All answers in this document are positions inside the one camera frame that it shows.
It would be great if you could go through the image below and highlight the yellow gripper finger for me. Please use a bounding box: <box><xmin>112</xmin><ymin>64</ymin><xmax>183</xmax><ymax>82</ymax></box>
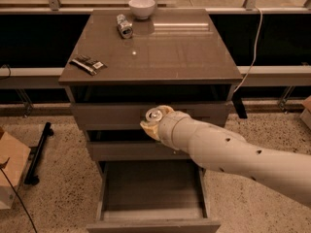
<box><xmin>140</xmin><ymin>121</ymin><xmax>159</xmax><ymax>141</ymax></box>
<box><xmin>156</xmin><ymin>105</ymin><xmax>174</xmax><ymax>115</ymax></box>

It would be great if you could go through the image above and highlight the top drawer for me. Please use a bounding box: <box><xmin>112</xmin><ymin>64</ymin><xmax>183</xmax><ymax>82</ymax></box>
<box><xmin>71</xmin><ymin>102</ymin><xmax>231</xmax><ymax>130</ymax></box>

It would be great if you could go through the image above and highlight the crushed silver can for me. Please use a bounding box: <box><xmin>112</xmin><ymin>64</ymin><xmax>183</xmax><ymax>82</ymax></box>
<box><xmin>117</xmin><ymin>14</ymin><xmax>133</xmax><ymax>39</ymax></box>

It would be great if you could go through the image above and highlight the dark snack wrapper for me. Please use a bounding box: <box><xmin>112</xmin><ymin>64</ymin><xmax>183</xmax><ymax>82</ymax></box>
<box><xmin>70</xmin><ymin>55</ymin><xmax>106</xmax><ymax>76</ymax></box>

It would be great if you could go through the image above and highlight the middle drawer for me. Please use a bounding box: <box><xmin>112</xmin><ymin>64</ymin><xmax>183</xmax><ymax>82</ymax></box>
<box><xmin>86</xmin><ymin>141</ymin><xmax>190</xmax><ymax>161</ymax></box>

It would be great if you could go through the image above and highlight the open bottom drawer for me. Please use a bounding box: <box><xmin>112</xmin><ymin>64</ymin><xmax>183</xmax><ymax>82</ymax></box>
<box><xmin>86</xmin><ymin>159</ymin><xmax>221</xmax><ymax>233</ymax></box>

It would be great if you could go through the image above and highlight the black floor cable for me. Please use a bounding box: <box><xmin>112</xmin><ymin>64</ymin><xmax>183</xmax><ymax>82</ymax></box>
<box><xmin>0</xmin><ymin>167</ymin><xmax>39</xmax><ymax>233</ymax></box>

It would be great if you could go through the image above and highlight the white cable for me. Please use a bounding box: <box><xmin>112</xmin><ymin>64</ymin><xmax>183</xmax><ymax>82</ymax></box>
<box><xmin>233</xmin><ymin>7</ymin><xmax>263</xmax><ymax>93</ymax></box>

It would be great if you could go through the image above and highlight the white ceramic bowl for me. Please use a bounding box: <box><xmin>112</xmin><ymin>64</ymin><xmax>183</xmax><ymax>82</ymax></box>
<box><xmin>128</xmin><ymin>0</ymin><xmax>156</xmax><ymax>19</ymax></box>

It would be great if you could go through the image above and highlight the black table leg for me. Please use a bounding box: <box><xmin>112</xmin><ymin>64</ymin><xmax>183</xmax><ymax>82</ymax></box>
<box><xmin>232</xmin><ymin>91</ymin><xmax>247</xmax><ymax>119</ymax></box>

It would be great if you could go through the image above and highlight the box at right edge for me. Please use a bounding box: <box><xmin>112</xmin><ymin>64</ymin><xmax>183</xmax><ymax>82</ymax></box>
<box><xmin>300</xmin><ymin>96</ymin><xmax>311</xmax><ymax>129</ymax></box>

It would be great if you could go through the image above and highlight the grey drawer cabinet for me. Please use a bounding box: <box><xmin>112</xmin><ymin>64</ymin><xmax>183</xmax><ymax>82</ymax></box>
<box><xmin>57</xmin><ymin>8</ymin><xmax>244</xmax><ymax>233</ymax></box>

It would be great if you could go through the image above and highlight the black stand leg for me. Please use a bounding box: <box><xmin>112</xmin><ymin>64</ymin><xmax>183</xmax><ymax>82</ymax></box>
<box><xmin>24</xmin><ymin>122</ymin><xmax>53</xmax><ymax>185</ymax></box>

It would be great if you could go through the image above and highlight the cardboard box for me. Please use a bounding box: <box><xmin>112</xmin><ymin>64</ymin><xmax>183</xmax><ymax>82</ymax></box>
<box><xmin>0</xmin><ymin>128</ymin><xmax>30</xmax><ymax>210</ymax></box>

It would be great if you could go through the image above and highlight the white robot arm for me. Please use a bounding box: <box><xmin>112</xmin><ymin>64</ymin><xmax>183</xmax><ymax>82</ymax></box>
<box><xmin>140</xmin><ymin>105</ymin><xmax>311</xmax><ymax>207</ymax></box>

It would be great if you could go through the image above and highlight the green soda can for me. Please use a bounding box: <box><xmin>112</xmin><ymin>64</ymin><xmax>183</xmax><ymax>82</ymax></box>
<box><xmin>145</xmin><ymin>108</ymin><xmax>163</xmax><ymax>122</ymax></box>

